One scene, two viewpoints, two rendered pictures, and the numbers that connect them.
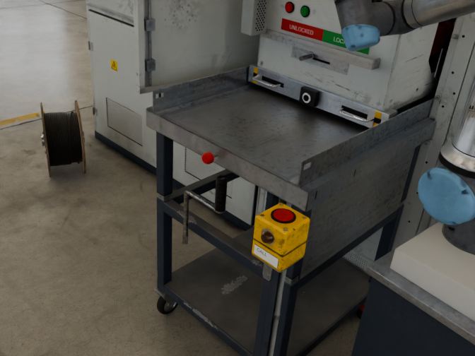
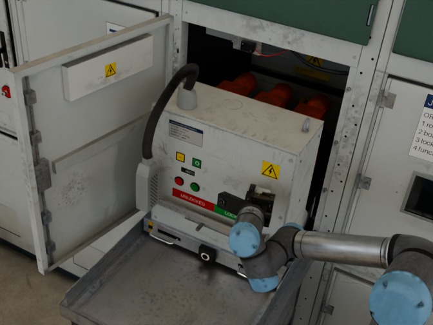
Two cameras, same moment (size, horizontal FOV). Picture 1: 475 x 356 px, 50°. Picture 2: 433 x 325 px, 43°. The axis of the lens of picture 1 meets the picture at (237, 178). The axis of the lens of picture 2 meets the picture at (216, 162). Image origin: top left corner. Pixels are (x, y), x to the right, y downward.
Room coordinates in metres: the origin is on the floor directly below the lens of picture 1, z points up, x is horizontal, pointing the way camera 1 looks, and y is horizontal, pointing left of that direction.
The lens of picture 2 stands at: (0.21, 0.18, 2.24)
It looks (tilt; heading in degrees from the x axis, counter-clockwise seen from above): 35 degrees down; 344
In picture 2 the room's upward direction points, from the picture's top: 5 degrees clockwise
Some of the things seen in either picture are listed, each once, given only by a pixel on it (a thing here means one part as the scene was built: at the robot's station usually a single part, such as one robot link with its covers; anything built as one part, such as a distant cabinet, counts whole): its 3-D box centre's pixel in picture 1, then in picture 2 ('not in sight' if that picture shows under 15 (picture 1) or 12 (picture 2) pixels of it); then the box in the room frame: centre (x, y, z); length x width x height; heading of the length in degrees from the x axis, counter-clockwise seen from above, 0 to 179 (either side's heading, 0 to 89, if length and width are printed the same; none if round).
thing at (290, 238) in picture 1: (280, 236); not in sight; (0.84, -0.10, 0.85); 0.08 x 0.08 x 0.10; 48
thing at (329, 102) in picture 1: (315, 94); (212, 247); (1.56, -0.23, 0.90); 0.54 x 0.05 x 0.06; 49
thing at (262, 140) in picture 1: (294, 123); (197, 280); (1.49, -0.16, 0.82); 0.68 x 0.62 x 0.06; 138
